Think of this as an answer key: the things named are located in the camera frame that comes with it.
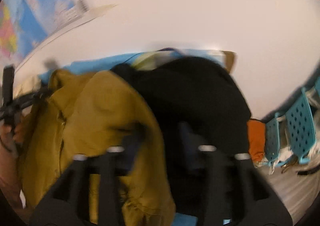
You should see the blue floral bed sheet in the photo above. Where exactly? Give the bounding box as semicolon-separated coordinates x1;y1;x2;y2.
39;49;226;80

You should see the colourful wall map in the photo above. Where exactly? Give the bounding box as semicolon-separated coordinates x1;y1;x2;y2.
1;0;88;67

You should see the teal perforated plastic basket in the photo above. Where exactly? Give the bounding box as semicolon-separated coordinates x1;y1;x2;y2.
285;86;319;165

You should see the person left hand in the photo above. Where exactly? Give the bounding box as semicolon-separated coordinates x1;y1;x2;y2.
1;106;39;210

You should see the black garment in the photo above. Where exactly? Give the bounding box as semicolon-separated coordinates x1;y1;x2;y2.
112;57;251;217

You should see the olive mustard garment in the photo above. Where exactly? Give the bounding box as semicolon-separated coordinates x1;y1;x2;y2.
18;69;175;225

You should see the orange garment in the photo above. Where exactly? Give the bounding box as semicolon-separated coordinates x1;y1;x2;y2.
247;119;265;163

